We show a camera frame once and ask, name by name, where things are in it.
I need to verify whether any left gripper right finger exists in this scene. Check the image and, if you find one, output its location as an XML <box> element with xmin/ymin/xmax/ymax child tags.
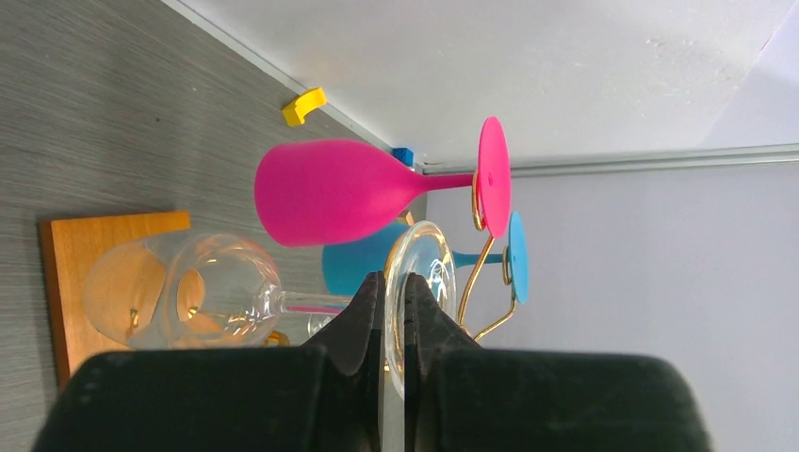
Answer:
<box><xmin>404</xmin><ymin>275</ymin><xmax>712</xmax><ymax>451</ymax></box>

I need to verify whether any yellow toy block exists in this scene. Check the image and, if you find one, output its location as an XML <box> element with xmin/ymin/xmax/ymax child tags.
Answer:
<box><xmin>281</xmin><ymin>87</ymin><xmax>327</xmax><ymax>127</ymax></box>

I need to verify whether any pink wine glass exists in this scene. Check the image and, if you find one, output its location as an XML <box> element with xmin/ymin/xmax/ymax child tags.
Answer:
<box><xmin>253</xmin><ymin>117</ymin><xmax>512</xmax><ymax>248</ymax></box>

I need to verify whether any blue wine glass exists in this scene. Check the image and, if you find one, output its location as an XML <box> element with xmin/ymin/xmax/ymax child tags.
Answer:
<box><xmin>321</xmin><ymin>211</ymin><xmax>530</xmax><ymax>304</ymax></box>

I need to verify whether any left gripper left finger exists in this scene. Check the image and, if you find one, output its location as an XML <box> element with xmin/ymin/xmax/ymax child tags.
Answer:
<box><xmin>33</xmin><ymin>272</ymin><xmax>385</xmax><ymax>451</ymax></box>

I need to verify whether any gold wire wine glass rack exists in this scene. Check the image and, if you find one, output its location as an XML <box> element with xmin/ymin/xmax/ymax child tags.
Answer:
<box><xmin>262</xmin><ymin>171</ymin><xmax>522</xmax><ymax>376</ymax></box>

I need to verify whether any orange wooden rack base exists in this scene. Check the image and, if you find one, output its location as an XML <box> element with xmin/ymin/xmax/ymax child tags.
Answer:
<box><xmin>39</xmin><ymin>210</ymin><xmax>295</xmax><ymax>389</ymax></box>

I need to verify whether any clear wine glass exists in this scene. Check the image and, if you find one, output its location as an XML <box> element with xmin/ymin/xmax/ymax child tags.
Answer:
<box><xmin>82</xmin><ymin>220</ymin><xmax>456</xmax><ymax>395</ymax></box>

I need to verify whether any blue toy block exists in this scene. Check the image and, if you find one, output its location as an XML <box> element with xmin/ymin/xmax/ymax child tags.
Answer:
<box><xmin>391</xmin><ymin>147</ymin><xmax>415</xmax><ymax>168</ymax></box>

